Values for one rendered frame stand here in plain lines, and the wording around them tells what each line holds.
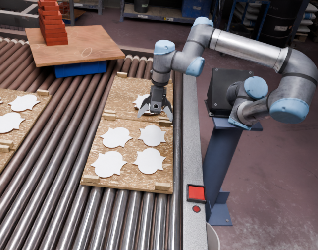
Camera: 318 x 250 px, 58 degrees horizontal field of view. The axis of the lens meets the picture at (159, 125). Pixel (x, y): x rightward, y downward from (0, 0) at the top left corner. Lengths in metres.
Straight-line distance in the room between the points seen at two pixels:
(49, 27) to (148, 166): 1.04
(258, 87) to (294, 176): 1.53
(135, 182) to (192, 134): 0.43
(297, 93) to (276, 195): 1.65
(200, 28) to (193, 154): 0.54
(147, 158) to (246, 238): 1.25
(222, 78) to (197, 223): 0.87
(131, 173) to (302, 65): 0.73
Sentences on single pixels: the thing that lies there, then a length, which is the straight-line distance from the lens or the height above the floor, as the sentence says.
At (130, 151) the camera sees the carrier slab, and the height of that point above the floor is 0.94.
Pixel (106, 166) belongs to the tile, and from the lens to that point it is 1.16.
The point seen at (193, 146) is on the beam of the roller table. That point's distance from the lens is 1.35.
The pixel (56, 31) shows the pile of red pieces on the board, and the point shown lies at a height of 1.12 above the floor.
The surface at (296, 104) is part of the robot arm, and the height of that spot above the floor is 1.32.
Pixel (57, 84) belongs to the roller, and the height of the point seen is 0.92.
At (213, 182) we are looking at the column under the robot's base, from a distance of 2.00.
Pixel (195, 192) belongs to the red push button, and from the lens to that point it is 1.14.
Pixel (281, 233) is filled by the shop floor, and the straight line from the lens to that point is 2.40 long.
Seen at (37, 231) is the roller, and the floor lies 0.92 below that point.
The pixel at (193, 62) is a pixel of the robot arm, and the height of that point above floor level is 1.35.
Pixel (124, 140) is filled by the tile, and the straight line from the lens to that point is 1.27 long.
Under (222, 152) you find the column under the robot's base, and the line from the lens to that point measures 1.80.
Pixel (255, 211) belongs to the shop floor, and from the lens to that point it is 2.43.
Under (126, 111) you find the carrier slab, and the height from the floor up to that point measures 0.94.
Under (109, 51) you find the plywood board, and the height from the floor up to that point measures 1.04.
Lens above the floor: 1.79
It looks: 38 degrees down
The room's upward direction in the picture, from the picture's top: 9 degrees clockwise
